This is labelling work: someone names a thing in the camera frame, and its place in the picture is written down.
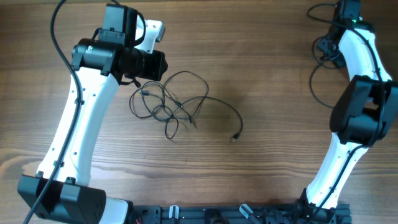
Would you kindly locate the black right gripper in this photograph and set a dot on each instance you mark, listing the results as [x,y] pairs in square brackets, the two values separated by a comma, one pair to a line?
[325,46]

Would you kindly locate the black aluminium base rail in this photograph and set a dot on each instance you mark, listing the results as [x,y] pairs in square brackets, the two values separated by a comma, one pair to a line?
[243,214]

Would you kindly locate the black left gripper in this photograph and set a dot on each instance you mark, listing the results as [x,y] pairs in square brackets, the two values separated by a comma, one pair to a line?
[158,59]

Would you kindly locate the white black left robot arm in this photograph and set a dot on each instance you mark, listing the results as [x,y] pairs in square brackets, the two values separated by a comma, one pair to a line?
[120,52]

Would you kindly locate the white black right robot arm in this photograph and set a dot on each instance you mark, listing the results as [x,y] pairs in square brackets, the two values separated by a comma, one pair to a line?
[363,114]

